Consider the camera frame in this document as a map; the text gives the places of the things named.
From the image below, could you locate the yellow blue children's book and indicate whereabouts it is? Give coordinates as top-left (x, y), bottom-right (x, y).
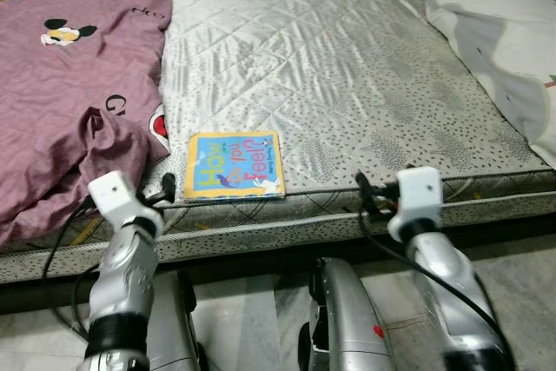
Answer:
top-left (183, 130), bottom-right (286, 205)

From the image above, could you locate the white pillow green tree print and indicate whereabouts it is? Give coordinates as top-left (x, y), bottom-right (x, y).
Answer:
top-left (426, 0), bottom-right (556, 169)

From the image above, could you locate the silver left robot leg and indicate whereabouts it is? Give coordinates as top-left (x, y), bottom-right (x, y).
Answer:
top-left (143, 268), bottom-right (205, 371)

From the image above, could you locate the silver robot leg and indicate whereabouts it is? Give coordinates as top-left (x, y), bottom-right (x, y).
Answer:
top-left (300, 256), bottom-right (396, 371)
top-left (143, 268), bottom-right (205, 371)

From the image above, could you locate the grey quilted mattress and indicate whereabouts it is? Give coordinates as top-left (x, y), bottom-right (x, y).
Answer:
top-left (0, 0), bottom-right (556, 285)

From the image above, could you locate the silver right robot leg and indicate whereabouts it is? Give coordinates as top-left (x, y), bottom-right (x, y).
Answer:
top-left (300, 256), bottom-right (396, 371)

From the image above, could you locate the mauve cartoon print blanket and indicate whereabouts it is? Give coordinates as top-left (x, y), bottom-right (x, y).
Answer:
top-left (0, 0), bottom-right (173, 246)

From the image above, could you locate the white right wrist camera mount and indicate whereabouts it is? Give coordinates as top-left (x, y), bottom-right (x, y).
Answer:
top-left (387, 167), bottom-right (446, 242)

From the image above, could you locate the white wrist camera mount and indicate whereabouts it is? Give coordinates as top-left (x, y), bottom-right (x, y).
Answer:
top-left (387, 167), bottom-right (446, 242)
top-left (88, 172), bottom-right (162, 235)

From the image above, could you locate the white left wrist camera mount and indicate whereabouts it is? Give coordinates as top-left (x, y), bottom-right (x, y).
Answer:
top-left (88, 172), bottom-right (162, 235)

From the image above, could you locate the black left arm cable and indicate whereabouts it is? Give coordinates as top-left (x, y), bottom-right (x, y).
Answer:
top-left (42, 202), bottom-right (109, 341)

